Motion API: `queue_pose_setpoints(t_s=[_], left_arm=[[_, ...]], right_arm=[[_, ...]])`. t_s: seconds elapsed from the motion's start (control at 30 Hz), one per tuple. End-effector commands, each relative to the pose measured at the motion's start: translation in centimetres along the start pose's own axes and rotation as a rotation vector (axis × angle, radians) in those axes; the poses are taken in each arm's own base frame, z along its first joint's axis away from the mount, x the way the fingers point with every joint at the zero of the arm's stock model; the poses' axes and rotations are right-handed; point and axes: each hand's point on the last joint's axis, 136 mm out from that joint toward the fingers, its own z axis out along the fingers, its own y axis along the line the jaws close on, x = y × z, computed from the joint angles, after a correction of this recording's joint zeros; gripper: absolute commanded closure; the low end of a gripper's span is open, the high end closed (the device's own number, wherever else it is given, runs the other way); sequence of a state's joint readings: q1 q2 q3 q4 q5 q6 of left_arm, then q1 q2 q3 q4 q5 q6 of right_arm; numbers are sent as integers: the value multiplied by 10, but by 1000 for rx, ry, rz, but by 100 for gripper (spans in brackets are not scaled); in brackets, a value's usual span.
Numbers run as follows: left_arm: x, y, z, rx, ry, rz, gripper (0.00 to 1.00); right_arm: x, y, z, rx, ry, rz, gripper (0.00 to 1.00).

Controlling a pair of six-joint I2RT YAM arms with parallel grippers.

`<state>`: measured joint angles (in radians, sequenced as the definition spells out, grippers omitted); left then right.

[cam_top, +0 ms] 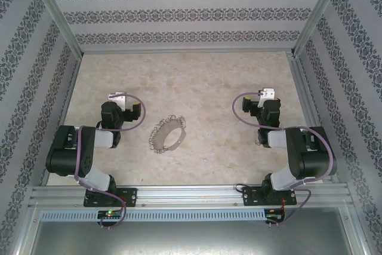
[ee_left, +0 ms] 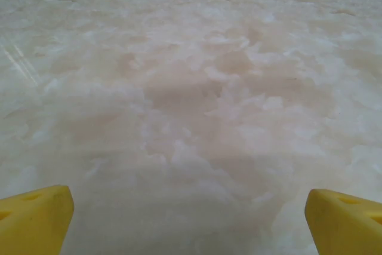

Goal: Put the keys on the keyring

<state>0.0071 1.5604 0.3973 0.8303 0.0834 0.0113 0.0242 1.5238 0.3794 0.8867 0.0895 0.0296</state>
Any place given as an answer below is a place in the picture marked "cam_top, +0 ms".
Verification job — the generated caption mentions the aluminium side rail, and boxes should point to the aluminium side rail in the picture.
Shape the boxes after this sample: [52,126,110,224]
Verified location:
[40,53,83,186]
[286,51,341,185]

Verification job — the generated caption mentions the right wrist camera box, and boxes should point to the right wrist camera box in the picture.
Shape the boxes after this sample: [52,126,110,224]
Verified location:
[258,87,275,108]

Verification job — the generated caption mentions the aluminium frame beam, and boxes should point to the aluminium frame beam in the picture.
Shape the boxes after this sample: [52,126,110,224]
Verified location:
[10,205,41,255]
[343,205,374,255]

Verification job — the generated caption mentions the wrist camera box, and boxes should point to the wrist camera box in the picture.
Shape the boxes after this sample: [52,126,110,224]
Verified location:
[258,87,275,108]
[107,91,127,112]

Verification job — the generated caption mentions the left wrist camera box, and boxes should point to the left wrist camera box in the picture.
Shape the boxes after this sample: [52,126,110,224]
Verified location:
[107,91,127,112]

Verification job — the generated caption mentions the small circuit board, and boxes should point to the small circuit board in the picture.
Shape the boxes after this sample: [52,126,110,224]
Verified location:
[97,209,124,220]
[265,208,287,223]

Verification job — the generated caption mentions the aluminium mounting rail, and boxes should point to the aluminium mounting rail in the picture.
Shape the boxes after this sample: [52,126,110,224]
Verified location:
[28,183,352,208]

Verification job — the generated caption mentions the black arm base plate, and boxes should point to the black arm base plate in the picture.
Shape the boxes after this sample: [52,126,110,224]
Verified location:
[83,188,138,208]
[242,185,298,207]

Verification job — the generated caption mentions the grey metal sheet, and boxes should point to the grey metal sheet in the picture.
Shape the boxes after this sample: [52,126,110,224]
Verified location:
[29,220,363,255]

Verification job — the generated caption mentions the metal keyring with small rings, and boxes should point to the metal keyring with small rings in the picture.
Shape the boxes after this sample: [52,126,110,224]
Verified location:
[147,114,187,153]

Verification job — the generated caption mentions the aluminium corner post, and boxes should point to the aluminium corner post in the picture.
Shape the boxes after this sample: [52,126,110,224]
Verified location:
[25,0,84,56]
[291,0,350,56]

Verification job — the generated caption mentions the slotted grey cable duct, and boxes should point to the slotted grey cable duct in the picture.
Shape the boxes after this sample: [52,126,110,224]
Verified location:
[40,209,267,222]

